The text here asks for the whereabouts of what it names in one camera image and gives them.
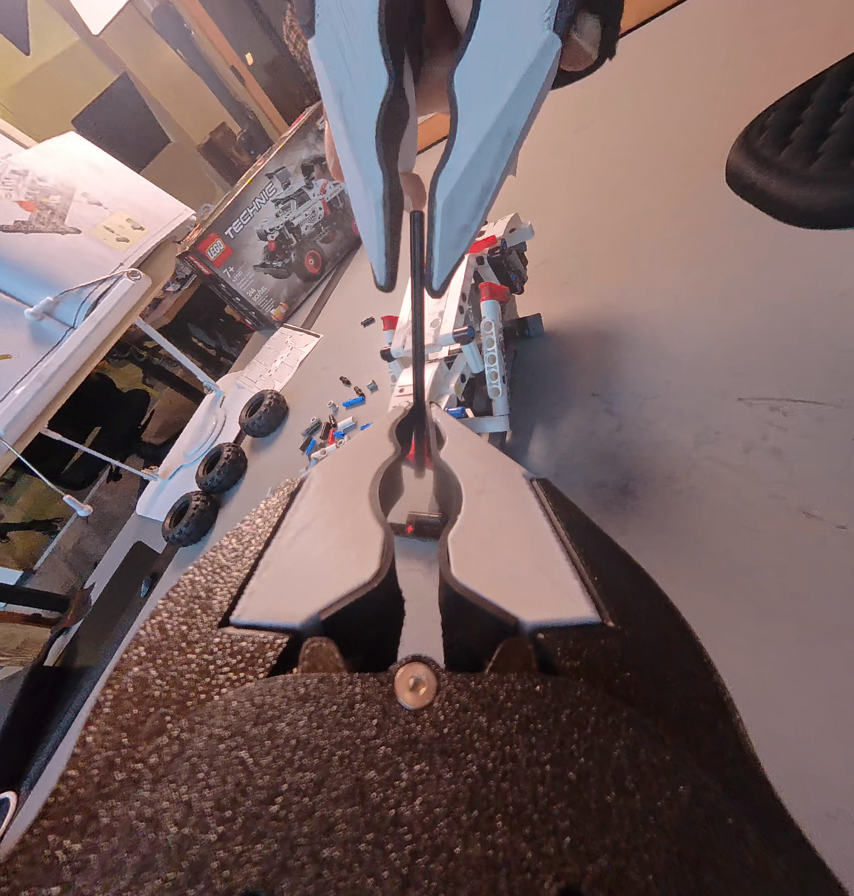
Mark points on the black flat plate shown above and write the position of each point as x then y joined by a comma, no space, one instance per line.
49,714

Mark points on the long black brick axle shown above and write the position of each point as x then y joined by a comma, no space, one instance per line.
419,322

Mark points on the toy set cardboard box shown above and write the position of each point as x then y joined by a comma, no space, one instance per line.
273,210

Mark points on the toy brick vehicle model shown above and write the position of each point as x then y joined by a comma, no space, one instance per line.
490,322

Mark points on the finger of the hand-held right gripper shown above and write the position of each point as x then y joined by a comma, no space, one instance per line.
354,112
504,98

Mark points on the white light panel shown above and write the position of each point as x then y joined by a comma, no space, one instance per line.
98,11

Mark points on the grey desk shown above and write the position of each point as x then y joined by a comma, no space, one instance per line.
707,420

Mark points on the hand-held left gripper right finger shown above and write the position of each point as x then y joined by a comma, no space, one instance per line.
518,539

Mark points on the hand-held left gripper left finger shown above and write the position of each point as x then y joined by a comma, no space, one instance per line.
308,539

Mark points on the white instruction booklet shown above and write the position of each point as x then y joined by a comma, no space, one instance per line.
63,210

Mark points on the white paper sheet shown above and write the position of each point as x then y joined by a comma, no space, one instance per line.
280,357

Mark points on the pile of small brick parts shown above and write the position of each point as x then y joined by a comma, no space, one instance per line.
336,420

